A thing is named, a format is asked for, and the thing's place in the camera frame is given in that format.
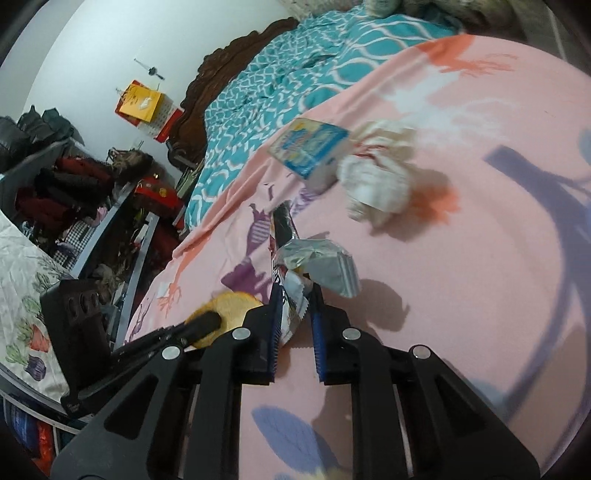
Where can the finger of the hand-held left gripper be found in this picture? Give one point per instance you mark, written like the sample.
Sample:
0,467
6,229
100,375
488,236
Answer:
203,323

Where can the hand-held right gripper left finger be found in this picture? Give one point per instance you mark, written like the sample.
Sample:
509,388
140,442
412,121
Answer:
275,332

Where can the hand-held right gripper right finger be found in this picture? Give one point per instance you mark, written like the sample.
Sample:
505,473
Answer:
317,341

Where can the round yellow biscuit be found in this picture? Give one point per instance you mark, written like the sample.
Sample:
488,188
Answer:
231,307

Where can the silver snack wrapper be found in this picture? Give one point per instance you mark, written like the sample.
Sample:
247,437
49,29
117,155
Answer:
281,258

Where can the silver foil wrapper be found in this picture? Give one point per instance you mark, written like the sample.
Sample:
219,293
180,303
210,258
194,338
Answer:
328,267

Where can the cactus printed cloth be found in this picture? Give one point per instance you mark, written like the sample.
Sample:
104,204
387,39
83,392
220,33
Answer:
23,286

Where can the grey metal shelf rack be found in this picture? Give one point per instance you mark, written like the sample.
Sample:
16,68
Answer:
97,240

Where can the blue packet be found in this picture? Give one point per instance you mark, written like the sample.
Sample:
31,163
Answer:
23,424

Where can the red gift box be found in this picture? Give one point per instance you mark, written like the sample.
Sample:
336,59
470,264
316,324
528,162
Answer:
157,196

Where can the pile of dark clothes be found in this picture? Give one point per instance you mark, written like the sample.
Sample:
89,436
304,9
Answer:
60,189

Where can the pink floral blanket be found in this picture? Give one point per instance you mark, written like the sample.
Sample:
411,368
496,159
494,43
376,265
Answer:
461,300

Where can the white crumpled tissue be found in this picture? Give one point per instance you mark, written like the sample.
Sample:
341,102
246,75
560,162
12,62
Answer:
374,184

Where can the brown handbag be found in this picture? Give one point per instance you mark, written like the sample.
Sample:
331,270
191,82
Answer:
131,161

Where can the blue yellow carton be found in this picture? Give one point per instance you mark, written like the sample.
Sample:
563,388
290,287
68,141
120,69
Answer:
304,143

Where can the black leather bag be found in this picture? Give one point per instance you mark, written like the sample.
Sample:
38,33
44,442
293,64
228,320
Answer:
14,138

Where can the carved wooden headboard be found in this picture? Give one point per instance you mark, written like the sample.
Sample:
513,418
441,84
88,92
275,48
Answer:
198,106

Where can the teal patterned blanket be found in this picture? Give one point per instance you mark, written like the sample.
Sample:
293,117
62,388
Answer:
277,83

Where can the yellow red wall calendar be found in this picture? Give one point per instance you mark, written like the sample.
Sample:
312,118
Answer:
138,104

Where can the wall hook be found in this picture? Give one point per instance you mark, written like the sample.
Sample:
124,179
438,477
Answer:
151,70

